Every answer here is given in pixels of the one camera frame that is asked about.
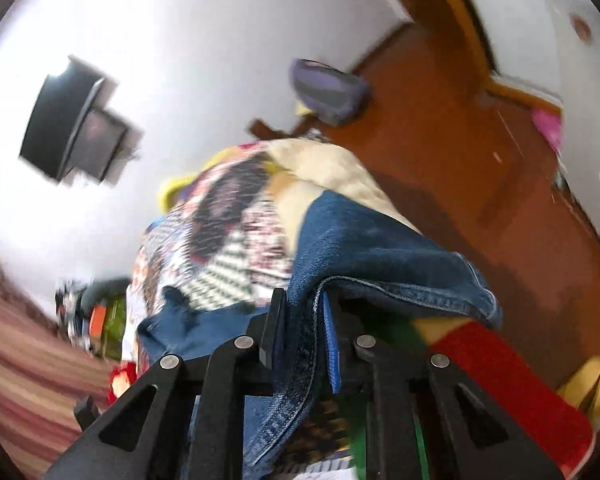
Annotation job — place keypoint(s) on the orange box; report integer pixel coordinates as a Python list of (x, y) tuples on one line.
[(97, 322)]

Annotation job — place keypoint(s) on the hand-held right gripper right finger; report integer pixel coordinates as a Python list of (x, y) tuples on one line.
[(331, 355)]

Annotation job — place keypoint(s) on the green cloth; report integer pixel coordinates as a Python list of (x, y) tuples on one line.
[(405, 332)]

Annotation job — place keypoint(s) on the yellow cloth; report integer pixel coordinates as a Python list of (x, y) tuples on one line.
[(175, 190), (590, 385)]

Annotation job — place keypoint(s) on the cream cloth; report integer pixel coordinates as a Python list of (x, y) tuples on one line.
[(325, 170)]

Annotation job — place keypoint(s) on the red plush toy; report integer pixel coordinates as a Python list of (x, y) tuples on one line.
[(505, 385)]

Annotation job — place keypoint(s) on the black wall-mounted television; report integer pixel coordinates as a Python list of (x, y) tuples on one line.
[(60, 115)]

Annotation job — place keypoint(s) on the pink cloth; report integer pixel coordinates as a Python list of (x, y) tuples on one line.
[(547, 127)]

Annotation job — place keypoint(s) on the blue denim jeans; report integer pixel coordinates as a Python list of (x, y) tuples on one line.
[(370, 245)]

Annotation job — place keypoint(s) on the purple bag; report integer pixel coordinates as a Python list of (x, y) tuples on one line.
[(325, 90)]

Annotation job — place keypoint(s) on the striped pink curtain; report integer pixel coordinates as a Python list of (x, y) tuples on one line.
[(15, 355)]

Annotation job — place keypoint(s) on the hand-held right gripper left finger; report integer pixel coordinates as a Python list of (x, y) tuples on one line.
[(272, 330)]

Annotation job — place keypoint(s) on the patchwork printed bedsheet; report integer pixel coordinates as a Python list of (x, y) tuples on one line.
[(220, 240)]

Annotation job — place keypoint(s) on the brown wooden door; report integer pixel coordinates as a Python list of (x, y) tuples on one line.
[(430, 125)]

